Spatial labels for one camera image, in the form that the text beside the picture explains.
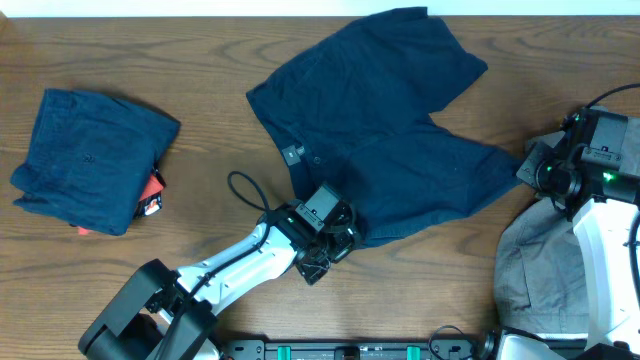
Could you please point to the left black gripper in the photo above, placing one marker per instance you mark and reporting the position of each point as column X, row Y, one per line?
column 345, row 245

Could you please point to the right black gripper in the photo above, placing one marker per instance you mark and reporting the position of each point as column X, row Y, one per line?
column 526, row 173

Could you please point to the grey shorts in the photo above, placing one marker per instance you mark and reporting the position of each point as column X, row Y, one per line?
column 599, row 184

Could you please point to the navy blue shorts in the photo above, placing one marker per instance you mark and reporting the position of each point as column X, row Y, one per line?
column 355, row 111
column 90, row 158

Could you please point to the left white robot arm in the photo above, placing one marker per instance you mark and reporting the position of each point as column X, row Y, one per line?
column 170, row 314

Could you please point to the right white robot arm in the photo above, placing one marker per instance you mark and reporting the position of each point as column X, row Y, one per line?
column 570, row 278

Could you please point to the red clothing tag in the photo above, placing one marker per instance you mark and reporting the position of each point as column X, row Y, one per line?
column 150, row 201

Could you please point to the folded navy blue shorts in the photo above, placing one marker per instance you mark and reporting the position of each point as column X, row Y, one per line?
column 90, row 158

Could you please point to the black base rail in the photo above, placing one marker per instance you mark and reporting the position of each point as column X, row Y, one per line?
column 446, row 343

